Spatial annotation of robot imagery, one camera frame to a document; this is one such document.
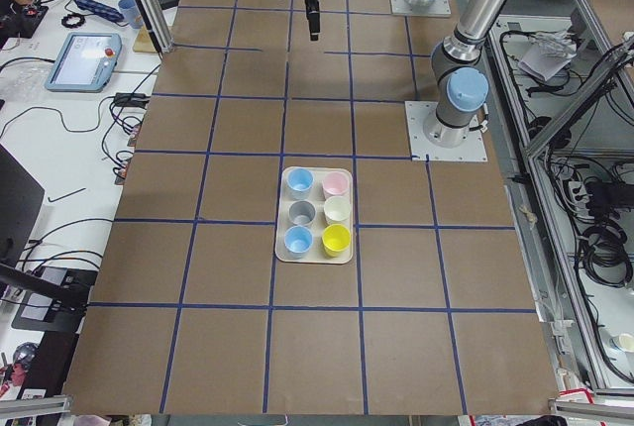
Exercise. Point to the paper cup under frame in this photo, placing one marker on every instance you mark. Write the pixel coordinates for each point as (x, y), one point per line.
(623, 342)

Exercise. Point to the grey plastic cup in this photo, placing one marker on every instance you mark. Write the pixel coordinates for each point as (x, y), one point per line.
(302, 213)

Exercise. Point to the blue teach pendant near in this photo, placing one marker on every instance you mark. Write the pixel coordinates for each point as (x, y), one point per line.
(85, 62)

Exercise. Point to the wooden board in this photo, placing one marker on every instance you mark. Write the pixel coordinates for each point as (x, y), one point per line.
(143, 42)

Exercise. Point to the black monitor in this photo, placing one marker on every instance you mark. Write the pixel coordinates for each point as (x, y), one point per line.
(21, 200)

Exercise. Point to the white plastic cup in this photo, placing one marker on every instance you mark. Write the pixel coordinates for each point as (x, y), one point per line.
(337, 210)

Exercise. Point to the cream serving tray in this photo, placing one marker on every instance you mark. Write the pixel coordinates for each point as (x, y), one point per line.
(315, 220)

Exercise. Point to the blue cup on desk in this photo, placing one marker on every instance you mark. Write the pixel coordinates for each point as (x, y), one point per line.
(131, 13)

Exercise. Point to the pink plastic cup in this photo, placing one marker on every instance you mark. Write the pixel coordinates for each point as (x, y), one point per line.
(335, 183)

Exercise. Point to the light blue plastic cup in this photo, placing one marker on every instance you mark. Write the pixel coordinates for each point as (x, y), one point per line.
(299, 183)

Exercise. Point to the crumpled paper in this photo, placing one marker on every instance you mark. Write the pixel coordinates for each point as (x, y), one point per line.
(548, 54)

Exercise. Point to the yellow plastic cup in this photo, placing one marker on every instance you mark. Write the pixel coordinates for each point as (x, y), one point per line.
(336, 240)

